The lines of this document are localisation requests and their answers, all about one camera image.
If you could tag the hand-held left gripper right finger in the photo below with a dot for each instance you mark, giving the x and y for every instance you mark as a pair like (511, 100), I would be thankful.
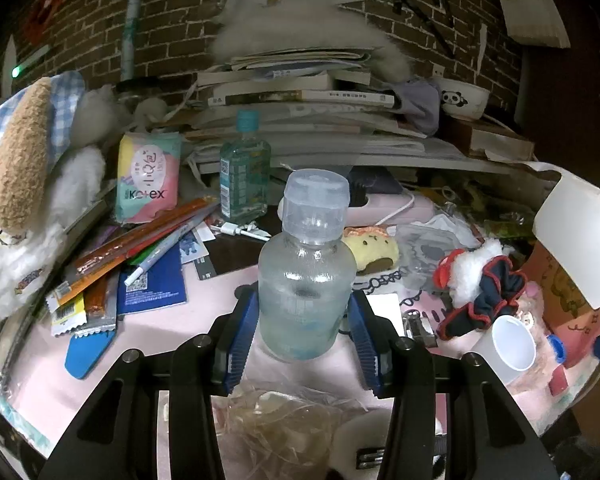
(365, 345)

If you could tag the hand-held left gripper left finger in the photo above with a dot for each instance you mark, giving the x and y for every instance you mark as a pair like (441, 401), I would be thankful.
(242, 340)

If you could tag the clear plastic bottle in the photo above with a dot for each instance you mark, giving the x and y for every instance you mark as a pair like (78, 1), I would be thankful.
(305, 285)

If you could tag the panda plush toy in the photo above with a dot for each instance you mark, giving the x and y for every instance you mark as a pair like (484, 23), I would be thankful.
(365, 430)

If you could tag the black hair clip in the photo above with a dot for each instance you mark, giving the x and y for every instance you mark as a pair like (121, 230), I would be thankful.
(370, 458)

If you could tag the white cardboard box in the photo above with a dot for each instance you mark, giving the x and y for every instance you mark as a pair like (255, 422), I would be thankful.
(575, 230)

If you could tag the pink desk mat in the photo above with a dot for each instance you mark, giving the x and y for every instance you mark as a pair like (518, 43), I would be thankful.
(190, 340)

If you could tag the metal nail clipper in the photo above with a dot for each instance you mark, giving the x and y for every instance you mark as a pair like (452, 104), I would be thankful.
(420, 327)

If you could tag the yellow plush toy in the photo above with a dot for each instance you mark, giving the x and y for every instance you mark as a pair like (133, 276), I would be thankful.
(370, 252)

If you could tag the crumpled clear plastic wrap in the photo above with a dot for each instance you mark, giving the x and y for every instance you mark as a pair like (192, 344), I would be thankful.
(280, 425)

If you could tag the blue booklet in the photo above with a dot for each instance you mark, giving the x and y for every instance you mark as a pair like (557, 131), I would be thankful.
(160, 285)

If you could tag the clear plastic packaging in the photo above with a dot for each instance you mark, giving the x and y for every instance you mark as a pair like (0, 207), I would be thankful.
(425, 247)

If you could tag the white blue stick packet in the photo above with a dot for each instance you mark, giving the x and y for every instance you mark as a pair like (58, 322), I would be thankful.
(170, 245)

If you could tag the white and red plush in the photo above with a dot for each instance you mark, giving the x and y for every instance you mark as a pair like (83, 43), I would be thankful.
(467, 270)

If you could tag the dark scrunchie with red trim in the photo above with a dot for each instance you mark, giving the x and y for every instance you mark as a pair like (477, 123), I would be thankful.
(490, 295)

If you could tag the white paper cup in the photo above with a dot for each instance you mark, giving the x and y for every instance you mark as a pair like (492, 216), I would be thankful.
(500, 355)

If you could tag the long orange stick packet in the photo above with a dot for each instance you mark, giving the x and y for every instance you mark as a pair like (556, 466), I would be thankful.
(145, 235)

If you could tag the pink power strip box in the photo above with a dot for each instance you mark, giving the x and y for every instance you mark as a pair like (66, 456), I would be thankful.
(420, 210)

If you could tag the short orange stick packet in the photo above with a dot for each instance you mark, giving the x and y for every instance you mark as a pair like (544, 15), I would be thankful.
(96, 297)

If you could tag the green liquid bottle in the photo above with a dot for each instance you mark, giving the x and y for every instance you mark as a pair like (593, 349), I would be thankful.
(242, 175)

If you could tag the pink plush toy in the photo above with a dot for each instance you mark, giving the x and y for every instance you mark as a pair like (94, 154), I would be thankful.
(530, 300)

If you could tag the pastel sanitary pad pack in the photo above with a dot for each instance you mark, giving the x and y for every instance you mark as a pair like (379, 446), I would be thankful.
(147, 175)

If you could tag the blue bottle cap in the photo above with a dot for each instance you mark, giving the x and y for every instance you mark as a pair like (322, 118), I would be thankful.
(558, 349)

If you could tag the pink cartoon paper bag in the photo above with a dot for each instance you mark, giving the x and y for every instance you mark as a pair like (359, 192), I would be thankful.
(565, 290)

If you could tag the purple cloth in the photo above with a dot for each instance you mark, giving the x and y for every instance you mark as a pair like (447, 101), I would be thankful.
(420, 105)

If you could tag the stack of books and papers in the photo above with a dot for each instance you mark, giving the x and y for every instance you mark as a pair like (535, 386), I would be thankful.
(300, 95)

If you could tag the white panda print bowl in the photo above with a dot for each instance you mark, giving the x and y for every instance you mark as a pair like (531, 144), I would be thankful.
(467, 97)

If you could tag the plush toy with checkered hat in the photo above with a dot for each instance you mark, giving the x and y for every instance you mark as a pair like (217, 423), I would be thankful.
(15, 160)

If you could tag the rolled teal patterned paper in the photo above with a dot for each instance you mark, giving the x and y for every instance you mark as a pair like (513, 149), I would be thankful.
(132, 10)

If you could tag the white envelope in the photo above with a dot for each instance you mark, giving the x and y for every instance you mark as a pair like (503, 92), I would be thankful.
(530, 5)

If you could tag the red wall decoration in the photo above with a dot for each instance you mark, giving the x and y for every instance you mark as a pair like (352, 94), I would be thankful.
(42, 10)

